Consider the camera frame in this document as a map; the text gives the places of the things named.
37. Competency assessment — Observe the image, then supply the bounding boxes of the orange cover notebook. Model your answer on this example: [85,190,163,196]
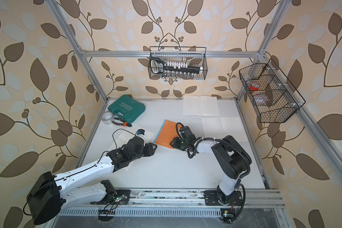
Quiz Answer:
[154,120,178,149]

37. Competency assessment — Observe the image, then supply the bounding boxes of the black wire basket centre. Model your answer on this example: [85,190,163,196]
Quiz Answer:
[148,46,208,80]

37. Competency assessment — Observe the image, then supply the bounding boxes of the black wire basket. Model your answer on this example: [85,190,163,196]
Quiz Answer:
[148,46,208,80]
[239,59,306,124]

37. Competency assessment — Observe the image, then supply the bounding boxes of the aluminium cage frame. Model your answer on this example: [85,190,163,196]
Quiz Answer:
[44,0,342,228]

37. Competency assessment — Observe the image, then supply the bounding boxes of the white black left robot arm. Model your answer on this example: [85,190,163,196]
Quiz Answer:
[25,136,157,225]

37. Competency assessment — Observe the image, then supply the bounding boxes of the black wire basket right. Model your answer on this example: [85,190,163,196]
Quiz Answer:
[239,59,306,124]

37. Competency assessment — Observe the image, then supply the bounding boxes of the green cover notebook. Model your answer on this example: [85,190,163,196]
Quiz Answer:
[202,117,248,142]

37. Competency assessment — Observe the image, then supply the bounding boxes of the clear tape roll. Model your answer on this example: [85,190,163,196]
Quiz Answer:
[101,111,114,124]

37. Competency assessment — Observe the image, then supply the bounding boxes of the green plastic tool case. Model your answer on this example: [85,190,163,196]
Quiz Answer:
[107,95,145,124]

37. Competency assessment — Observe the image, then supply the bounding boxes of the socket wrench set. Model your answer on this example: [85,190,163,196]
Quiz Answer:
[148,58,205,80]

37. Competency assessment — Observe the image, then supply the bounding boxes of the orange black pliers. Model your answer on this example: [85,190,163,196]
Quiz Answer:
[112,117,132,127]

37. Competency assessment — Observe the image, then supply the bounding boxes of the red object in basket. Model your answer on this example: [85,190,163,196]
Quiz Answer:
[249,83,260,91]

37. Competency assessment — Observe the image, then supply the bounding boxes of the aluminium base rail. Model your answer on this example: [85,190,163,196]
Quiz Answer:
[49,187,286,209]

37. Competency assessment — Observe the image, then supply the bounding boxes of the open white lined notebook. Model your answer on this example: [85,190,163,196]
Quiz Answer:
[183,96,220,116]

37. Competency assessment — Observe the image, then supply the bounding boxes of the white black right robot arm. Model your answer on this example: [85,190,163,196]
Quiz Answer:
[170,123,252,206]

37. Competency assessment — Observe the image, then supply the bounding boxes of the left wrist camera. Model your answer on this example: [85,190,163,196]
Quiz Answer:
[136,129,146,138]

